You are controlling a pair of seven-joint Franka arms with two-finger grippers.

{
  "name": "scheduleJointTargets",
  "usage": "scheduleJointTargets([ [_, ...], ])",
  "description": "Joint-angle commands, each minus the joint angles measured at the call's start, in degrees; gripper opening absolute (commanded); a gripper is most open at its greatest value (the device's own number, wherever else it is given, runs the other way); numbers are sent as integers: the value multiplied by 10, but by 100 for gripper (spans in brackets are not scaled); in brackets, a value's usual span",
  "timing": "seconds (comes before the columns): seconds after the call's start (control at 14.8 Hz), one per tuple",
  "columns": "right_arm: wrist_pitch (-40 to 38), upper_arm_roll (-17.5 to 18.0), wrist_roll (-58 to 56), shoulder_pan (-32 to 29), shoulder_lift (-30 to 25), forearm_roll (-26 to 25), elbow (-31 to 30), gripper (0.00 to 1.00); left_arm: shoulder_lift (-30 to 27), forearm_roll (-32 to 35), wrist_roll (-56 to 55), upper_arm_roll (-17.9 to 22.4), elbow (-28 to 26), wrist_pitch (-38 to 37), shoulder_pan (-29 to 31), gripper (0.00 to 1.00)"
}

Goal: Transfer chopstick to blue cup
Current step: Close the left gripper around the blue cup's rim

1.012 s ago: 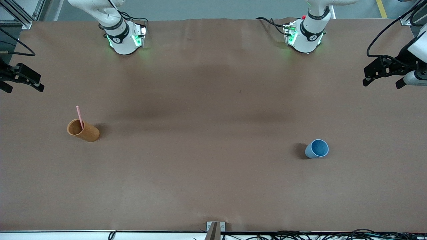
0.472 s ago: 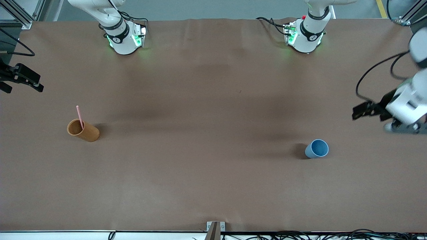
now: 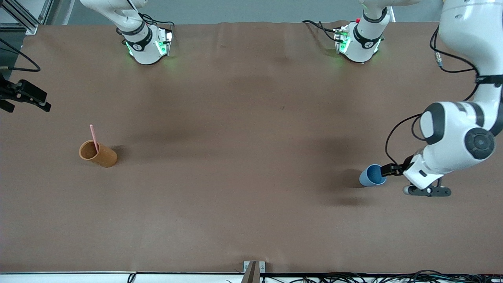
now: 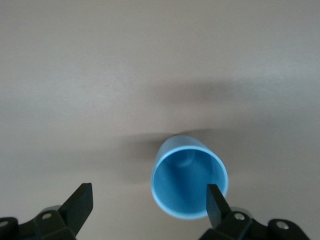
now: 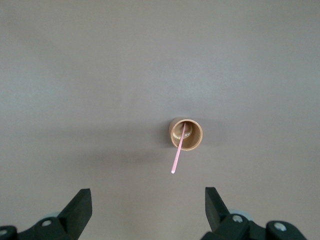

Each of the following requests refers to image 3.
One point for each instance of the aluminium frame profile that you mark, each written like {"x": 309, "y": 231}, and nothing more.
{"x": 23, "y": 17}

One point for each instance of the blue cup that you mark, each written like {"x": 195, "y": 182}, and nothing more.
{"x": 370, "y": 179}

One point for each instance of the brown table cover mat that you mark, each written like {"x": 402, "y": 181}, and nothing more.
{"x": 235, "y": 177}

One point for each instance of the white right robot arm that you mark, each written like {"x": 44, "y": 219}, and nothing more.
{"x": 143, "y": 43}

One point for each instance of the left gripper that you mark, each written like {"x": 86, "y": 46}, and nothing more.
{"x": 401, "y": 166}

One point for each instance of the pink chopstick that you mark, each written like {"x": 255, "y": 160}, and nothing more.
{"x": 94, "y": 137}

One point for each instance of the orange cylindrical cup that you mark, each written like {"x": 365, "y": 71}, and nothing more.
{"x": 103, "y": 156}

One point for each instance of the white table edge strip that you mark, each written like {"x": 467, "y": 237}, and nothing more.
{"x": 59, "y": 278}

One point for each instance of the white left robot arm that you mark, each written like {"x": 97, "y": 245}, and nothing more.
{"x": 456, "y": 129}

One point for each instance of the metal bracket with post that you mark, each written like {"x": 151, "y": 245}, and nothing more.
{"x": 253, "y": 271}

